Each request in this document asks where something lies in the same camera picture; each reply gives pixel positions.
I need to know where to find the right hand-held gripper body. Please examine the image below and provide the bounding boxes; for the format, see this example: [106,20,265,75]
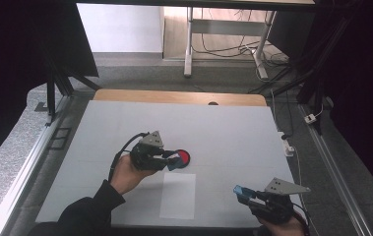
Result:
[248,177,312,226]

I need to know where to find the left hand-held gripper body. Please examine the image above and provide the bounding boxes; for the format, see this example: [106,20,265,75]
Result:
[129,130,169,172]

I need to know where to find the blue stamp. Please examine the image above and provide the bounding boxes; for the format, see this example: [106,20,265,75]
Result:
[166,150,184,172]

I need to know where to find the blue stamp cap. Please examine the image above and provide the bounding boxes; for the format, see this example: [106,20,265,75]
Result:
[233,184,251,202]

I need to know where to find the round red ink pad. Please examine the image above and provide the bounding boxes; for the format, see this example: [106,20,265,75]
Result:
[173,148,192,169]

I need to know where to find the person's right hand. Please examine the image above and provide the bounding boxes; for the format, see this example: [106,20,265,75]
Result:
[258,213,307,236]

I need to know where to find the person's left hand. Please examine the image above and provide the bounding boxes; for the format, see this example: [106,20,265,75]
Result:
[109,153,157,197]

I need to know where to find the white paper sheet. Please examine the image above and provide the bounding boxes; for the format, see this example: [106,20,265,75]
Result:
[158,172,197,220]

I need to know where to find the white power strip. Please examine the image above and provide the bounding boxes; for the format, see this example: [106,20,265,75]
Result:
[278,131,296,158]

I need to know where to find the small white adapter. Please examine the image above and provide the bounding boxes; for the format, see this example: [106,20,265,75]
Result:
[303,112,318,125]

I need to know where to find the black metal stand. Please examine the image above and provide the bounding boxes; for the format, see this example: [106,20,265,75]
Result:
[34,48,102,128]

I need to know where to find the dark curtain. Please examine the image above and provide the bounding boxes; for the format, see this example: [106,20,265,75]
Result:
[0,0,100,176]
[267,0,373,206]

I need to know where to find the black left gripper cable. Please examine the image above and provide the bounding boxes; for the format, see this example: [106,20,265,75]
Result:
[107,132,150,183]

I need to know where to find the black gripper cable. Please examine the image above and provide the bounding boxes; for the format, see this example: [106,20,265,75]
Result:
[107,132,150,183]
[291,202,311,236]

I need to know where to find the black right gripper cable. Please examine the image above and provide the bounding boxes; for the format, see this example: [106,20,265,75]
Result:
[291,202,311,236]

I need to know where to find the white power cable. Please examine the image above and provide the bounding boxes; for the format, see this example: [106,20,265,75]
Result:
[291,152,320,236]

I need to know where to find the aluminium floor rail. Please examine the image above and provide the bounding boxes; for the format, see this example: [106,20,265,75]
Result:
[0,94,74,236]
[297,103,373,236]

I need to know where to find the black floor cables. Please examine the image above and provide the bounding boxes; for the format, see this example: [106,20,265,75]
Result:
[192,8,290,68]

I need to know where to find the white metal desk frame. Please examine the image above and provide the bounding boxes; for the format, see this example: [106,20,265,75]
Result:
[183,7,278,81]

